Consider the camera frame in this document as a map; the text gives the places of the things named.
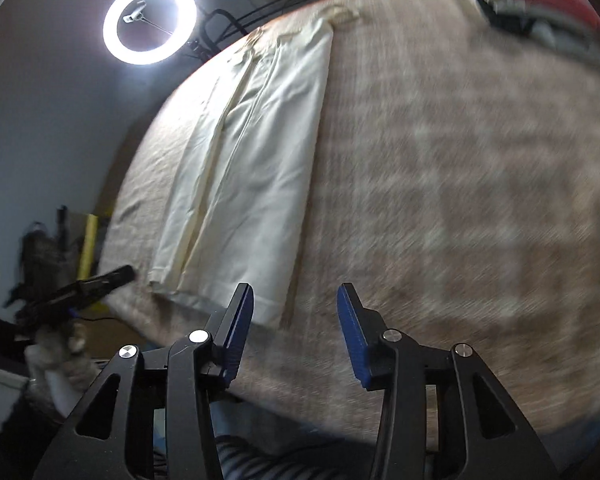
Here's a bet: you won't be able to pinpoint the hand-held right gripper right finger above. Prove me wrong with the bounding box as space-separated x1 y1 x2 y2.
336 283 561 480

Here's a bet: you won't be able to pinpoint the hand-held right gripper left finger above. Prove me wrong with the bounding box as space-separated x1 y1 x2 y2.
32 283 255 480

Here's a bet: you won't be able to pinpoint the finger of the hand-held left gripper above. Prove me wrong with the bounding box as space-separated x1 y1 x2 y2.
75 265 135 302

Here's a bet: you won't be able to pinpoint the cream pants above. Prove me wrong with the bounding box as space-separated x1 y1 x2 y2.
147 4 364 329

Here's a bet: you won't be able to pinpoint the pile of folded clothes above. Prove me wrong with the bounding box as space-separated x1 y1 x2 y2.
441 0 600 67

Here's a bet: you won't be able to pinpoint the person's left hand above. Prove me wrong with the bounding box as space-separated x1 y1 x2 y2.
25 321 88 367

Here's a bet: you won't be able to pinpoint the yellow roll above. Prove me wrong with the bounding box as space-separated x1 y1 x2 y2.
77 213 101 282

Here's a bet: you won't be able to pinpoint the person's striped clothing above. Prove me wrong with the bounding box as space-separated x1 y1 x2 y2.
214 434 383 480

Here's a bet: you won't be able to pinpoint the beige plaid blanket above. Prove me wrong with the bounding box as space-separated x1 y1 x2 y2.
99 0 600 442

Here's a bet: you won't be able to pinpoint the black metal stand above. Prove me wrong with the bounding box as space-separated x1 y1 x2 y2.
180 0 321 61

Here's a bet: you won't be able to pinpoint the black cable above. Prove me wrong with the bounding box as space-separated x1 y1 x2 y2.
72 312 118 325

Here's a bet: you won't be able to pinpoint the white ring light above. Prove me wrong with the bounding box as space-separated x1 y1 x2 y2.
102 0 199 66

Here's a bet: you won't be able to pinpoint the ring light phone holder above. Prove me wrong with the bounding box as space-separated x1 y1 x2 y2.
122 2 149 24

